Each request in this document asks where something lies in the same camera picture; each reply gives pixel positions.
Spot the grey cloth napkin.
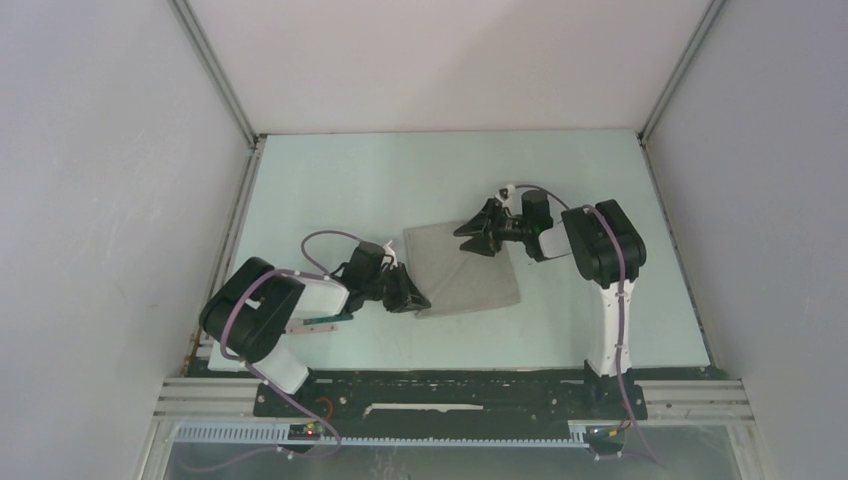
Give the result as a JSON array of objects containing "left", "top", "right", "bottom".
[{"left": 404, "top": 221, "right": 521, "bottom": 319}]

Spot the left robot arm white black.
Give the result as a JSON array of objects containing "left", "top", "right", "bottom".
[{"left": 198, "top": 241, "right": 431, "bottom": 417}]

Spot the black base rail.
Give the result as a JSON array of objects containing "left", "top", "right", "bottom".
[{"left": 294, "top": 369, "right": 648, "bottom": 441}]

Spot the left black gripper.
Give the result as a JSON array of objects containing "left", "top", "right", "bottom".
[{"left": 363, "top": 262, "right": 430, "bottom": 314}]

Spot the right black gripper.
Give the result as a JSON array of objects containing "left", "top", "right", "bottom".
[{"left": 455, "top": 197, "right": 533, "bottom": 256}]

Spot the right aluminium frame post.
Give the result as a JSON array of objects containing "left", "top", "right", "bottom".
[{"left": 638, "top": 0, "right": 728, "bottom": 148}]

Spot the aluminium frame post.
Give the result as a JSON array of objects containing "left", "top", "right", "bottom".
[
  {"left": 638, "top": 0, "right": 728, "bottom": 148},
  {"left": 168, "top": 0, "right": 259, "bottom": 149}
]

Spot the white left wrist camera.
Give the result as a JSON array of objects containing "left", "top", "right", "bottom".
[{"left": 381, "top": 241, "right": 399, "bottom": 270}]

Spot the left aluminium frame post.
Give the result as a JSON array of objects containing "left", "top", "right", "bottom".
[{"left": 168, "top": 0, "right": 259, "bottom": 149}]

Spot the white slotted cable duct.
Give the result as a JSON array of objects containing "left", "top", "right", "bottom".
[{"left": 174, "top": 422, "right": 602, "bottom": 448}]

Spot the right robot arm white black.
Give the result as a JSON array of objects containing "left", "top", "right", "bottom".
[{"left": 453, "top": 184, "right": 647, "bottom": 378}]

